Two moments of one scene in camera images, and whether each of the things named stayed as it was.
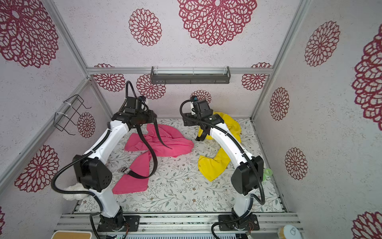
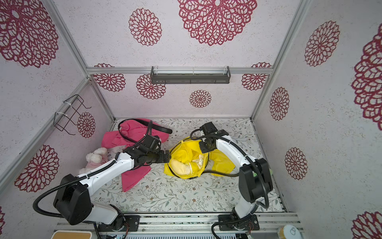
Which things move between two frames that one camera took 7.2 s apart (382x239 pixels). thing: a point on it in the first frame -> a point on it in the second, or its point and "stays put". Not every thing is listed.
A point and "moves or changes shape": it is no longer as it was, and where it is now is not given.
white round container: x=288 y=231 stays put
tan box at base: x=71 y=234 stays put
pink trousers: x=161 y=141 moves or changes shape
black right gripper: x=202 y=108 -> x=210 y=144
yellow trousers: x=211 y=163 -> x=188 y=162
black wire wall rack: x=61 y=120 stays put
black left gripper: x=150 y=114 -> x=162 y=159
